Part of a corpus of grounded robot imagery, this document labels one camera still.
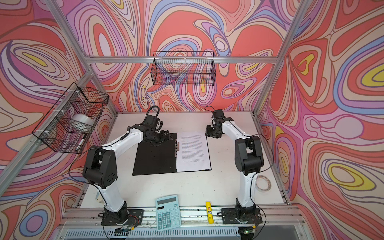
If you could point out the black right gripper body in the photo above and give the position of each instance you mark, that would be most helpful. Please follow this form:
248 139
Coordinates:
212 131

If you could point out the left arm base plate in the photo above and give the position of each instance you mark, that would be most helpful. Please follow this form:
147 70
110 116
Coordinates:
132 217

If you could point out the black file folder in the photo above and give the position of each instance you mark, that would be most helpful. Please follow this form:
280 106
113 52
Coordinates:
152 160

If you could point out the teal calculator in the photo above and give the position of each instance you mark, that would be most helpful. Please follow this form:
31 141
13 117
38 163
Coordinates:
168 213

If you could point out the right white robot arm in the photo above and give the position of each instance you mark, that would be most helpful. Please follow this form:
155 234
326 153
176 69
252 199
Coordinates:
248 156

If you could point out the black marker in basket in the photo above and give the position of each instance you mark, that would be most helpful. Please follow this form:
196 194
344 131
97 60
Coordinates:
80 146

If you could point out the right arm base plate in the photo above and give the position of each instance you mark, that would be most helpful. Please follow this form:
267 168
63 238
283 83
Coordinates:
248 215

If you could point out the black wire basket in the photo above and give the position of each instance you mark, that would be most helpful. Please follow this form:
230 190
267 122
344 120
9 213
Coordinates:
62 134
179 68

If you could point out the back black wire basket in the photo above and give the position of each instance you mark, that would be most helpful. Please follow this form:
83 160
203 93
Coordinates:
179 68

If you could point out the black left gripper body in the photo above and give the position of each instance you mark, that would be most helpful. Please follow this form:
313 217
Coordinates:
157 138

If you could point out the clear tape roll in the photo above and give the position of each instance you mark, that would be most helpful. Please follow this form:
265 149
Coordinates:
263 183

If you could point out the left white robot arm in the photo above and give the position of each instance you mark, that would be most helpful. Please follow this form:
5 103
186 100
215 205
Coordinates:
101 170

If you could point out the left black wire basket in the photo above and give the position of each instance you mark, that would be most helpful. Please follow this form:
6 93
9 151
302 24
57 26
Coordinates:
62 134

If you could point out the yellow glue stick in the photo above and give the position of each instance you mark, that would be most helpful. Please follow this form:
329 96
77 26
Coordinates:
209 212

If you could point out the metal folder clip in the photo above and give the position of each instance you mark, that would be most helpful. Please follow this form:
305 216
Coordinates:
176 147

